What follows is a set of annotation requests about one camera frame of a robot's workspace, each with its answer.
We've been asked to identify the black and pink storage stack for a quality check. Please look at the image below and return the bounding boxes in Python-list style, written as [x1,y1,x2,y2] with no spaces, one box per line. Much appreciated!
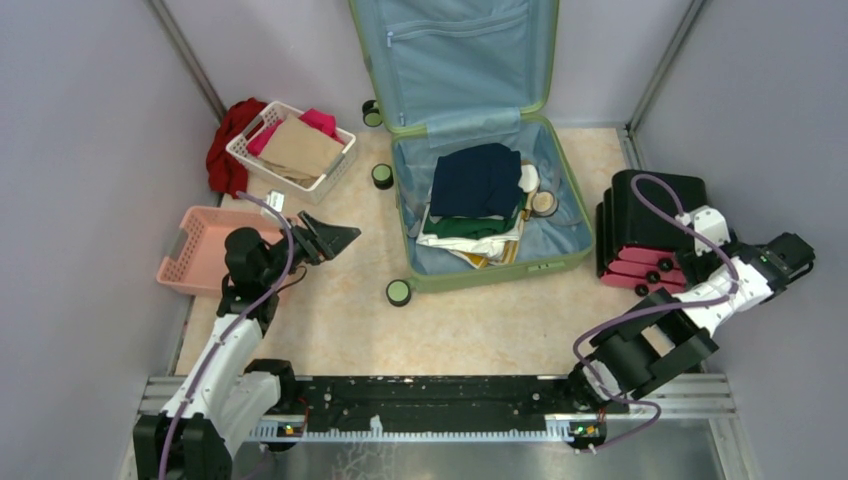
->
[595,169,693,296]

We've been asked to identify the green hard-shell suitcase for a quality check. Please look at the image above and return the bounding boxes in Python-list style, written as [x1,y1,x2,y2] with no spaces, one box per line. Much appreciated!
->
[350,1,595,306]

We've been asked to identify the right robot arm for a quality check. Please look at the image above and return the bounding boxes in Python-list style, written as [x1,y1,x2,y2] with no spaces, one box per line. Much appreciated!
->
[568,232,816,410]

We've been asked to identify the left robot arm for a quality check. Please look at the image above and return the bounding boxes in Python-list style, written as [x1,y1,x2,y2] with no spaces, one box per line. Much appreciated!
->
[133,211,361,479]

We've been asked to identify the white plastic basket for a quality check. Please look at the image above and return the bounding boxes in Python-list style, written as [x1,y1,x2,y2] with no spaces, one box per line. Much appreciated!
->
[225,101,357,205]

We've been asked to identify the tan folded cloth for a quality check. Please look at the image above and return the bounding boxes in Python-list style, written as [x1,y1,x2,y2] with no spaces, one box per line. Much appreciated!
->
[258,146,344,188]

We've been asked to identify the red cloth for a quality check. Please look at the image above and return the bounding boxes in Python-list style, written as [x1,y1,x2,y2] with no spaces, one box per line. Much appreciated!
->
[205,97,267,198]

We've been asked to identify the pink plastic basket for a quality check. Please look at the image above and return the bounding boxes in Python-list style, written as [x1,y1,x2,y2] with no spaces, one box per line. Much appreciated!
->
[156,206,283,298]

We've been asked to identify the magenta cloth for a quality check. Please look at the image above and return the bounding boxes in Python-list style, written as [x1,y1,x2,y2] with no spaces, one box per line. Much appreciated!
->
[247,109,345,156]

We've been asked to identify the green folded garment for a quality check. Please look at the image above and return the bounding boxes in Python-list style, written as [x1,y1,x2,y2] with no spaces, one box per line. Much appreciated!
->
[416,193,528,241]

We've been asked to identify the white folded garment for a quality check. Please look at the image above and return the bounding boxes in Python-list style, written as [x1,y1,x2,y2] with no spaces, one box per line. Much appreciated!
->
[415,212,526,255]

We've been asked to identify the navy blue folded garment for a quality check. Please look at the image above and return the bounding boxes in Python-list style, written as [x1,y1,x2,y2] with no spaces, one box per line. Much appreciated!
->
[430,143,523,218]

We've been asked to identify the yellow patterned garment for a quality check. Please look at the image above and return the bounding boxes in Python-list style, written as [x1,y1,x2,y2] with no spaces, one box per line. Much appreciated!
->
[451,240,520,269]

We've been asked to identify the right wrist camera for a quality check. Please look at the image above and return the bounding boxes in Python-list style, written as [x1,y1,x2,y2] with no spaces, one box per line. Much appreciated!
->
[675,205,732,257]

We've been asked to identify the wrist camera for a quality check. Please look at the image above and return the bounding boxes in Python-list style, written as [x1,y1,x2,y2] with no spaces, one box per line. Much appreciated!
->
[675,205,732,257]
[265,190,285,213]

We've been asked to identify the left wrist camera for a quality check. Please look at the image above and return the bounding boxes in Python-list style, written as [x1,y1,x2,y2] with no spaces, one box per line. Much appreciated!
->
[265,190,285,213]

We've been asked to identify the right aluminium corner post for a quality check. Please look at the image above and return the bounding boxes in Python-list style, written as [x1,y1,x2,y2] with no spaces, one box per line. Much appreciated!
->
[627,0,710,137]

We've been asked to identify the aluminium corner post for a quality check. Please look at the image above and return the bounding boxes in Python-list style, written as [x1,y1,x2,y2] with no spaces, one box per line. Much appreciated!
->
[143,0,227,122]
[627,0,710,137]

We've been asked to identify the left aluminium corner post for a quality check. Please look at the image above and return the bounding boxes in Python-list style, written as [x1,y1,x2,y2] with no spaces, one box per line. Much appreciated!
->
[143,0,227,122]

